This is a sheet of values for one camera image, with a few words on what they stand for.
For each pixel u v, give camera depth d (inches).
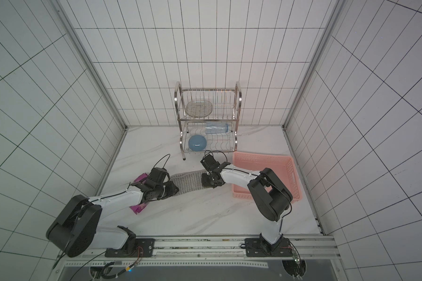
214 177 26.4
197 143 40.4
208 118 33.6
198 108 36.3
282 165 39.1
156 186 27.6
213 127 46.5
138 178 35.3
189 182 36.3
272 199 18.6
